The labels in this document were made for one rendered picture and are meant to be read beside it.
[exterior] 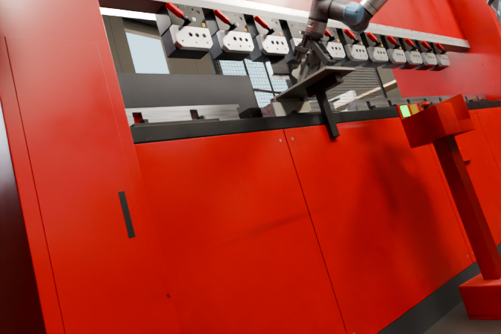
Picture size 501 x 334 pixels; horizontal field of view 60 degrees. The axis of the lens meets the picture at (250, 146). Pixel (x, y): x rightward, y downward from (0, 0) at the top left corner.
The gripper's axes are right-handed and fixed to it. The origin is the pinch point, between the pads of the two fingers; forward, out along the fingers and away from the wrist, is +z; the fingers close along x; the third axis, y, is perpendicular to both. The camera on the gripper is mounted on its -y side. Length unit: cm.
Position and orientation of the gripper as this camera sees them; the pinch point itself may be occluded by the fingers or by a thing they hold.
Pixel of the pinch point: (306, 85)
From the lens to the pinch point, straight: 171.3
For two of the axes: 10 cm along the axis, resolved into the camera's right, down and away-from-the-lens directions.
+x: -7.2, 0.9, -6.9
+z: -2.0, 9.2, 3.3
